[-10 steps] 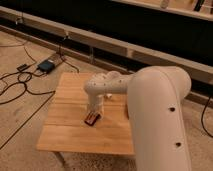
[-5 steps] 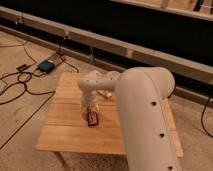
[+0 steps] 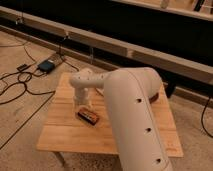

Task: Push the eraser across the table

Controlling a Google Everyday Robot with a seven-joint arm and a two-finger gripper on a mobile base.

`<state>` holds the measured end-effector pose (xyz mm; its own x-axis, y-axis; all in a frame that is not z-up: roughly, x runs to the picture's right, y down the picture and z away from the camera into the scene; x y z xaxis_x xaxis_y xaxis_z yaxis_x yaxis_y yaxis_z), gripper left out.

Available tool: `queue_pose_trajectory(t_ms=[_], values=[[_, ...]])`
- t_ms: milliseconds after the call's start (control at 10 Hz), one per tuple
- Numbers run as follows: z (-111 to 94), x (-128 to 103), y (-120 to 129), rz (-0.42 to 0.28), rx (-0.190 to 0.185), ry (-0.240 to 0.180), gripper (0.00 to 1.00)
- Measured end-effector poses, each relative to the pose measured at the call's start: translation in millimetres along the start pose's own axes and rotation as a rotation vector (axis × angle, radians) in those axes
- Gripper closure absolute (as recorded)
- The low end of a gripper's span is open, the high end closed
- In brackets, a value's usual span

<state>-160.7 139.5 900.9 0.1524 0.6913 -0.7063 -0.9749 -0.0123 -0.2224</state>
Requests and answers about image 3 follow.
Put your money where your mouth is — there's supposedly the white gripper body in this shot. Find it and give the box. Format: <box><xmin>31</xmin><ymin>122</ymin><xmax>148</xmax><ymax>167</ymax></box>
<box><xmin>73</xmin><ymin>88</ymin><xmax>92</xmax><ymax>108</ymax></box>

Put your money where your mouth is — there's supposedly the black whiteboard eraser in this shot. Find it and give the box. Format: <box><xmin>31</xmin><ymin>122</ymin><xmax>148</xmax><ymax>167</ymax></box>
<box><xmin>77</xmin><ymin>108</ymin><xmax>99</xmax><ymax>125</ymax></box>

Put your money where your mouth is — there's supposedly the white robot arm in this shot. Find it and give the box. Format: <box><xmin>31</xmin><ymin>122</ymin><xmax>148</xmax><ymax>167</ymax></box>
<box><xmin>70</xmin><ymin>67</ymin><xmax>173</xmax><ymax>171</ymax></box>

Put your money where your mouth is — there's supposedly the wooden table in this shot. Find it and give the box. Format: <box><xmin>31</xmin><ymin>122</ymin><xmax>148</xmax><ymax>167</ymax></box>
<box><xmin>37</xmin><ymin>73</ymin><xmax>183</xmax><ymax>158</ymax></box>

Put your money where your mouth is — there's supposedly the black power adapter box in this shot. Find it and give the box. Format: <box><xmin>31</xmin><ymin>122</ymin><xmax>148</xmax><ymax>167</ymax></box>
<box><xmin>38</xmin><ymin>60</ymin><xmax>55</xmax><ymax>73</ymax></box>

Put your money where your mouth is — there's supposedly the small black plug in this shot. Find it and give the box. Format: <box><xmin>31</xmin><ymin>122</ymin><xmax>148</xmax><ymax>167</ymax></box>
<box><xmin>17</xmin><ymin>64</ymin><xmax>29</xmax><ymax>72</ymax></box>

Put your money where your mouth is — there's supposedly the dark red bowl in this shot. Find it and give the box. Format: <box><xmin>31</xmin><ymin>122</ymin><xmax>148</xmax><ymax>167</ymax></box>
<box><xmin>149</xmin><ymin>93</ymin><xmax>159</xmax><ymax>103</ymax></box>

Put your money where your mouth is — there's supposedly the black floor cable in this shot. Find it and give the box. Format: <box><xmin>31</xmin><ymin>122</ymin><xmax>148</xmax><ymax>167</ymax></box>
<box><xmin>0</xmin><ymin>41</ymin><xmax>56</xmax><ymax>106</ymax></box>

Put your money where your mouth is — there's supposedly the black cable at right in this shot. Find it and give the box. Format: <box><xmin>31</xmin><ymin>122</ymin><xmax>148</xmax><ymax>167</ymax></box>
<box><xmin>200</xmin><ymin>95</ymin><xmax>213</xmax><ymax>139</ymax></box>

